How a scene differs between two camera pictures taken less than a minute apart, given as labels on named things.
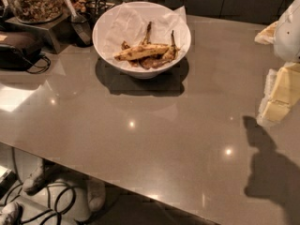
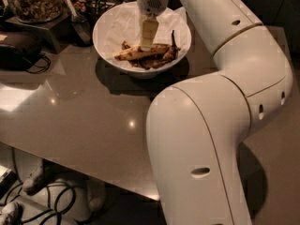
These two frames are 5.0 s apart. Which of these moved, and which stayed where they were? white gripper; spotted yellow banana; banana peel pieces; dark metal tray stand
Moved: white gripper
Stayed: dark metal tray stand; banana peel pieces; spotted yellow banana
